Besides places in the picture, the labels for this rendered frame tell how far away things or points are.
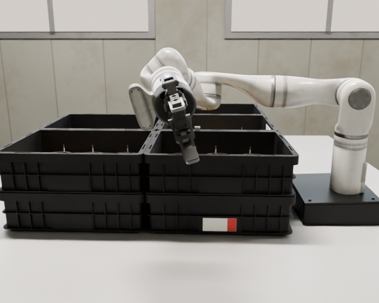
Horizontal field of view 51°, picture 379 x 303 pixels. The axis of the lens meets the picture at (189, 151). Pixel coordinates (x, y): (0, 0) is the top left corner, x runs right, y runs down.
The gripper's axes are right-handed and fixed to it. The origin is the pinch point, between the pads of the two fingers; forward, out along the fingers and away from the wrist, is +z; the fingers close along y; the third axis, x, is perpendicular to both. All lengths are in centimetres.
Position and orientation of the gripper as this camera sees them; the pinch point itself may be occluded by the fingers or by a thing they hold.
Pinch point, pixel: (185, 134)
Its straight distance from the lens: 60.4
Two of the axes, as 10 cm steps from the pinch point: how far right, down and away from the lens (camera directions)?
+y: 2.3, 8.2, 5.2
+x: -9.6, 2.9, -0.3
